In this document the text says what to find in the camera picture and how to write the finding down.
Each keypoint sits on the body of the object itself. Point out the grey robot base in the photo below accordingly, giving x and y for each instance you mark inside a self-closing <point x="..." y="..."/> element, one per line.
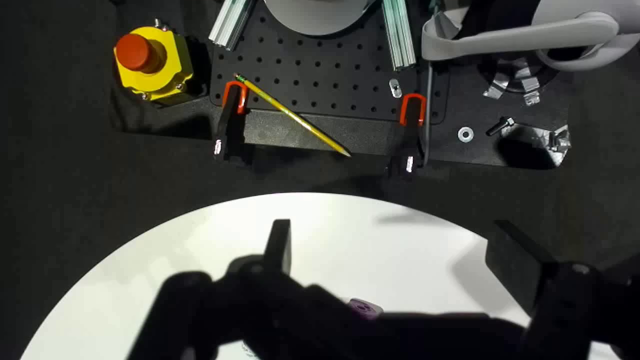
<point x="319" y="16"/>

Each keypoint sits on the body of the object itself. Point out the right orange-handled clamp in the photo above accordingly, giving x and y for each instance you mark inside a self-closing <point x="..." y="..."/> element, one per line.
<point x="413" y="120"/>

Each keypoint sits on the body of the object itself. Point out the grey chair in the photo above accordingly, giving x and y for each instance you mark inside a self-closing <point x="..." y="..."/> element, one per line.
<point x="565" y="35"/>

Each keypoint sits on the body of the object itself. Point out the left orange-handled clamp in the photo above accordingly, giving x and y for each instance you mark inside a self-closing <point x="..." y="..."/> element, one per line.
<point x="229" y="131"/>

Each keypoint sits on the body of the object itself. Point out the white round table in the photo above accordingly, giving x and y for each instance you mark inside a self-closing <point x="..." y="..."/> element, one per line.
<point x="358" y="248"/>

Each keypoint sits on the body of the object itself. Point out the left aluminium rail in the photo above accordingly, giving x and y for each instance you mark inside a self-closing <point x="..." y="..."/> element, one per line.
<point x="230" y="23"/>

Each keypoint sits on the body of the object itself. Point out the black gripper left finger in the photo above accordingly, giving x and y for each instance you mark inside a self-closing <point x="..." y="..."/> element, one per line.
<point x="279" y="251"/>

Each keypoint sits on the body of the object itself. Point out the orange-handled clamp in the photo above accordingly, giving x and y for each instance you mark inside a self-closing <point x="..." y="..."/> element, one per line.
<point x="413" y="120"/>
<point x="229" y="131"/>

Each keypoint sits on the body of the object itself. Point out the yellow pencil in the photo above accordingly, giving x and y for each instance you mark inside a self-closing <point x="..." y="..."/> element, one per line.
<point x="295" y="116"/>

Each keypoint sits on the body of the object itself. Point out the purple plastic container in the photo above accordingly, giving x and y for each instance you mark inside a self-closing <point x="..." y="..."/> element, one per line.
<point x="365" y="308"/>

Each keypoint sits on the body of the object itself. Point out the right aluminium rail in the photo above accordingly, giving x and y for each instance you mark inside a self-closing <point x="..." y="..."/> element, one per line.
<point x="398" y="32"/>

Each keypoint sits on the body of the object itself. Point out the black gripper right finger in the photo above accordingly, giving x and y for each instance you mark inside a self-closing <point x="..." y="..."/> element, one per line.
<point x="521" y="264"/>

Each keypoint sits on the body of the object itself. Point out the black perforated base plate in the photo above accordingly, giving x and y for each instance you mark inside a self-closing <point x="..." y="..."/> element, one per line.
<point x="341" y="83"/>

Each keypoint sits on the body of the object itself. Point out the aluminium rail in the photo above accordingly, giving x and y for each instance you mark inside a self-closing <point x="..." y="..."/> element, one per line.
<point x="230" y="23"/>
<point x="398" y="32"/>

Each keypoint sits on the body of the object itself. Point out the yellow emergency stop button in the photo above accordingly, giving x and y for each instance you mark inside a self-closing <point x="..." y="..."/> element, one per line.
<point x="152" y="62"/>

